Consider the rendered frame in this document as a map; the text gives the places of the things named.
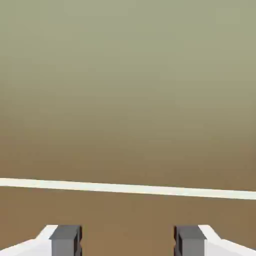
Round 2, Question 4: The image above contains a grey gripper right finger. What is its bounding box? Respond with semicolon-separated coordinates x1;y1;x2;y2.
173;224;256;256

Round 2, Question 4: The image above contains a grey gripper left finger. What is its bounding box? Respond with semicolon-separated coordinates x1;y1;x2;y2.
0;224;83;256

